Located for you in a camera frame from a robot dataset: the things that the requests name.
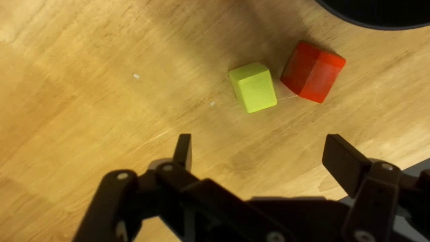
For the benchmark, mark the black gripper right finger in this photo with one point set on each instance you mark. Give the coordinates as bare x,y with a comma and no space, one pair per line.
379,189

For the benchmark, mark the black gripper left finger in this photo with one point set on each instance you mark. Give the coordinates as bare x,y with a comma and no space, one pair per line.
195,209

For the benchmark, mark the yellow cube red side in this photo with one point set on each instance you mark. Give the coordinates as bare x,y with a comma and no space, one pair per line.
311,71

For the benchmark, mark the yellow-green cube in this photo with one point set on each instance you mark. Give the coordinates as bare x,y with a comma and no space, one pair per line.
252,84

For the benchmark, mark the black bowl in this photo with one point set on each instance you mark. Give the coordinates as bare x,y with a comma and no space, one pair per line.
380,13

